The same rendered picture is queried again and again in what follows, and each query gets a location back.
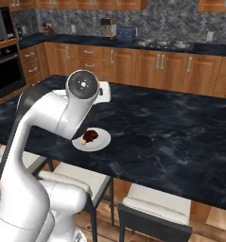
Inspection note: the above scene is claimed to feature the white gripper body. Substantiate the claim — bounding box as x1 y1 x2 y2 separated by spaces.
98 80 112 104

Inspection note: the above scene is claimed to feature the wooden base cabinet run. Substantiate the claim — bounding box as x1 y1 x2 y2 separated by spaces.
19 41 226 100

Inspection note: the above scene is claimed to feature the brown steak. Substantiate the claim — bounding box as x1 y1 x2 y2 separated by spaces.
80 129 99 147

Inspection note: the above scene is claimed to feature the white round plate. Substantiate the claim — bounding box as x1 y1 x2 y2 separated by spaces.
71 127 113 153

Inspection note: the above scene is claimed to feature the blue toaster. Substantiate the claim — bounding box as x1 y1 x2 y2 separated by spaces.
116 26 138 43

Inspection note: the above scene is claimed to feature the black hob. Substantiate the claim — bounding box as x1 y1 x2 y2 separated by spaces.
137 39 195 52

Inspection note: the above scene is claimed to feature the brown knife block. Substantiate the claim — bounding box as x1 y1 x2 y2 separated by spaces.
41 21 56 37

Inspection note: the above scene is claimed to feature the white cushioned black stool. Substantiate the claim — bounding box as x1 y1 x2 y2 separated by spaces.
38 162 115 242
0 144 55 206
117 182 194 242

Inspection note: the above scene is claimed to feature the black built-in oven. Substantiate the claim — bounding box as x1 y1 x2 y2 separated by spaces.
0 43 27 103

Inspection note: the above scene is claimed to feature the wooden wall cabinet run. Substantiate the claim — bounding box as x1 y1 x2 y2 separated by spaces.
9 0 148 11
197 0 226 14

